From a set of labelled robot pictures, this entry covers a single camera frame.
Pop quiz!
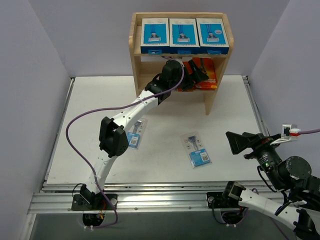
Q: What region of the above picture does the orange Gillette Fusion box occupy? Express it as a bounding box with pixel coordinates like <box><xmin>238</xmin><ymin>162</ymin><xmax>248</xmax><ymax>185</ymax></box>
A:
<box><xmin>192</xmin><ymin>57</ymin><xmax>218</xmax><ymax>91</ymax></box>
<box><xmin>175</xmin><ymin>61</ymin><xmax>196</xmax><ymax>92</ymax></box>

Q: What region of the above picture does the blue Harry's razor box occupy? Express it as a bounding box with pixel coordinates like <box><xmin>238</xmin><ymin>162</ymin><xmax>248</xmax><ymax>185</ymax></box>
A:
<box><xmin>196</xmin><ymin>18</ymin><xmax>230</xmax><ymax>55</ymax></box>
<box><xmin>140</xmin><ymin>18</ymin><xmax>170</xmax><ymax>55</ymax></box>
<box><xmin>169</xmin><ymin>18</ymin><xmax>200</xmax><ymax>55</ymax></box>

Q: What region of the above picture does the clear blister razor pack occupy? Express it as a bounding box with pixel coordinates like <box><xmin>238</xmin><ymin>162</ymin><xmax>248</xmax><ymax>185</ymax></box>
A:
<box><xmin>127</xmin><ymin>118</ymin><xmax>148</xmax><ymax>150</ymax></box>
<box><xmin>180</xmin><ymin>132</ymin><xmax>212</xmax><ymax>169</ymax></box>

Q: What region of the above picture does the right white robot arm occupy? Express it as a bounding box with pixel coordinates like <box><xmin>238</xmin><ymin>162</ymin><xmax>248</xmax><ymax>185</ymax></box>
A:
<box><xmin>222</xmin><ymin>128</ymin><xmax>320</xmax><ymax>240</ymax></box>

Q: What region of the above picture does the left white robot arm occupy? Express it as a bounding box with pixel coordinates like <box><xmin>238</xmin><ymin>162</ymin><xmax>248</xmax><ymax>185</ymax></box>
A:
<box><xmin>71</xmin><ymin>59</ymin><xmax>209</xmax><ymax>211</ymax></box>

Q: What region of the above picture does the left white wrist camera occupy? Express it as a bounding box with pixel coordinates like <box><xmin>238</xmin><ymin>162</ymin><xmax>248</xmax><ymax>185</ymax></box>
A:
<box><xmin>172</xmin><ymin>57</ymin><xmax>185</xmax><ymax>68</ymax></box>

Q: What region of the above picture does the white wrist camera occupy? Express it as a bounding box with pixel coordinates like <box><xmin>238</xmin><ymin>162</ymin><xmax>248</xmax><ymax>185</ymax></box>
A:
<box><xmin>172</xmin><ymin>57</ymin><xmax>185</xmax><ymax>68</ymax></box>
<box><xmin>270</xmin><ymin>124</ymin><xmax>301</xmax><ymax>145</ymax></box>

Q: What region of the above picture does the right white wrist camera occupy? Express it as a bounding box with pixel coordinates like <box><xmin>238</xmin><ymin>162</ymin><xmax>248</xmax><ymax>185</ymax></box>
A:
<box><xmin>270</xmin><ymin>124</ymin><xmax>301</xmax><ymax>145</ymax></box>

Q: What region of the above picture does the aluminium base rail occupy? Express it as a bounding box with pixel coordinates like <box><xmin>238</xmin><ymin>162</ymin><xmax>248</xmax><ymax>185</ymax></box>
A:
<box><xmin>29</xmin><ymin>75</ymin><xmax>283</xmax><ymax>214</ymax></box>

